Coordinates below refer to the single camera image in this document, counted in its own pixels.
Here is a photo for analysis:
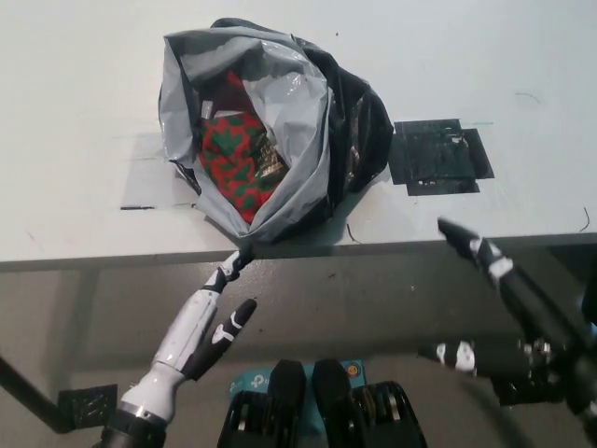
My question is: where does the black tape patch on table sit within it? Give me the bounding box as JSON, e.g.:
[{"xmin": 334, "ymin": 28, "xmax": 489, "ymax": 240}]
[{"xmin": 393, "ymin": 117, "xmax": 495, "ymax": 197}]

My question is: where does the black plastic bag grey inside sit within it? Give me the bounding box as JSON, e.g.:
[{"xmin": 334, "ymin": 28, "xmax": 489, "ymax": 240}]
[{"xmin": 158, "ymin": 17, "xmax": 396, "ymax": 244}]

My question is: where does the red green patterned garment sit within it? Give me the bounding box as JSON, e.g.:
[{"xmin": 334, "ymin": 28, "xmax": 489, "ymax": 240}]
[{"xmin": 198, "ymin": 116, "xmax": 288, "ymax": 223}]

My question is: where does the dark metal table leg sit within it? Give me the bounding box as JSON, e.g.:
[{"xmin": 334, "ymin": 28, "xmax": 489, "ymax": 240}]
[{"xmin": 0, "ymin": 355, "xmax": 71, "ymax": 430}]

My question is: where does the red plastic packet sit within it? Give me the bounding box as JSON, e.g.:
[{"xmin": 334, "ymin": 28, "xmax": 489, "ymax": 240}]
[{"xmin": 200, "ymin": 69, "xmax": 256, "ymax": 118}]

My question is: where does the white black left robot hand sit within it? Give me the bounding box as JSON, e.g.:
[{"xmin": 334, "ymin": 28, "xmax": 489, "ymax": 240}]
[{"xmin": 148, "ymin": 242, "xmax": 258, "ymax": 384}]

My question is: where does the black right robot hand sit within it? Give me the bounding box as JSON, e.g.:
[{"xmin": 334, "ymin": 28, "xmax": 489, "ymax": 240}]
[{"xmin": 417, "ymin": 217, "xmax": 597, "ymax": 421}]

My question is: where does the clear tape patch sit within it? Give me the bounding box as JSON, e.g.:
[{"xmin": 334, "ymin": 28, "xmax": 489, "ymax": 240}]
[{"xmin": 119, "ymin": 133, "xmax": 201, "ymax": 210}]

